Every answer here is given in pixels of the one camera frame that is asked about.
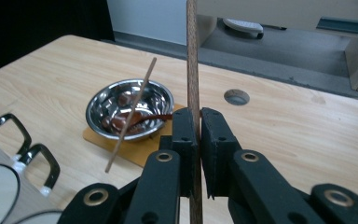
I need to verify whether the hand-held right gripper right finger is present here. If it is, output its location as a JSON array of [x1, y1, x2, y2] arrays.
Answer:
[[200, 106, 324, 224]]

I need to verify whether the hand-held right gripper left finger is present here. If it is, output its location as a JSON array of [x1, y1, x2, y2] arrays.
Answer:
[[123, 106, 200, 224]]

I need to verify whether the red-brown wooden spoon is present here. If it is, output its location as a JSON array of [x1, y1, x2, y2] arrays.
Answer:
[[105, 111, 174, 133]]

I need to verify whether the wooden coaster with slots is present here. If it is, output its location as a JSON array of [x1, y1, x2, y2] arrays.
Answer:
[[82, 104, 187, 169]]

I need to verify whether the stainless steel bowl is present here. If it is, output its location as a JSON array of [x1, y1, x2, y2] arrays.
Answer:
[[85, 77, 175, 143]]

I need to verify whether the single wooden chopstick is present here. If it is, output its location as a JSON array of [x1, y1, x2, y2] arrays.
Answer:
[[186, 0, 204, 224], [104, 56, 158, 174]]

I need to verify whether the grey round table grommet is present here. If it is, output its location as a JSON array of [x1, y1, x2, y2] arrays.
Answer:
[[223, 89, 251, 106]]

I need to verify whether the flat grey floor device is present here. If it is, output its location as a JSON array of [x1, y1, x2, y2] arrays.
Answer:
[[222, 18, 265, 40]]

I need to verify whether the white cabinet panel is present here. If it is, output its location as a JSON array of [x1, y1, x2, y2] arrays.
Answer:
[[106, 0, 200, 46]]

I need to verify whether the white enamel mug black rim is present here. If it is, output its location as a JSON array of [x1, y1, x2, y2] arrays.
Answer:
[[0, 143, 61, 224]]

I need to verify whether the black curtain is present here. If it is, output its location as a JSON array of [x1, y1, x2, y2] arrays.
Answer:
[[0, 0, 116, 78]]

